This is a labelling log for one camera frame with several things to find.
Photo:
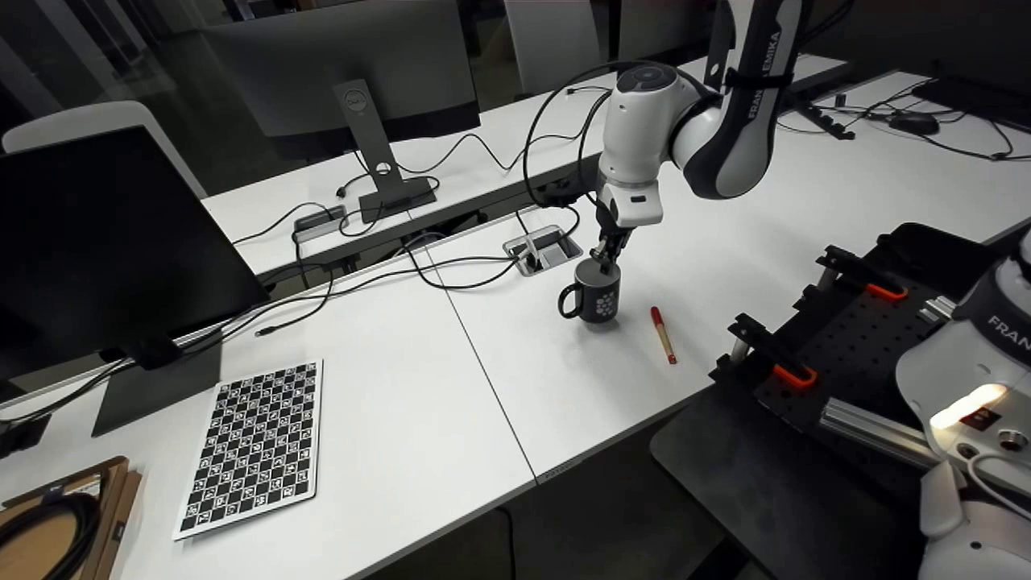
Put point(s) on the black device far right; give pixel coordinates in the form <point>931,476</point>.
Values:
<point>912,123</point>

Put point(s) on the wooden board with black cable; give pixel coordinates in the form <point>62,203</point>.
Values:
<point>73,526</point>

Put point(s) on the orange black clamp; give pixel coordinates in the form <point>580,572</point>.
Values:
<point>848,267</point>
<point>781,358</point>

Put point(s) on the white office chair back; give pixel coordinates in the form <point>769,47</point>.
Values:
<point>551,39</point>

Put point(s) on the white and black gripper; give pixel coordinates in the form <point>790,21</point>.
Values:
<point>623,210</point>

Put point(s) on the table cable outlet box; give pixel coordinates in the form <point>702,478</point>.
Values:
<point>543,250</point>

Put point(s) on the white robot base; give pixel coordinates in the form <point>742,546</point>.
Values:
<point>970,391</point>

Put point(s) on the red marker pen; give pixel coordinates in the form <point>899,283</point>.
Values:
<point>660,333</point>

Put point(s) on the checkerboard calibration sheet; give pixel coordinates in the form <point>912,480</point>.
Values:
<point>260,450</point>

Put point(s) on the grey monitor at back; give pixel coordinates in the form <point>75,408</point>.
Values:
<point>354,78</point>

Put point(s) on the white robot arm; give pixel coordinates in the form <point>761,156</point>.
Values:
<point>716,133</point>

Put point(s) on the small black adapter box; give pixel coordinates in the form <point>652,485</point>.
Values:
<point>320,222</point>

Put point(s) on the orange black clamp front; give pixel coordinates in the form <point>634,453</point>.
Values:
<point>781,358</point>

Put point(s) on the black mug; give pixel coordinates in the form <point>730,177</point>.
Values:
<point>589,293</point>

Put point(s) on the black monitor on left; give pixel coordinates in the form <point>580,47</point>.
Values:
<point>106,250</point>

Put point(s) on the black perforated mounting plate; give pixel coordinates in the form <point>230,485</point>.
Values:
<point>854,341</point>

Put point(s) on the orange black clamp rear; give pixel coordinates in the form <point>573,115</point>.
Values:
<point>848,267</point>

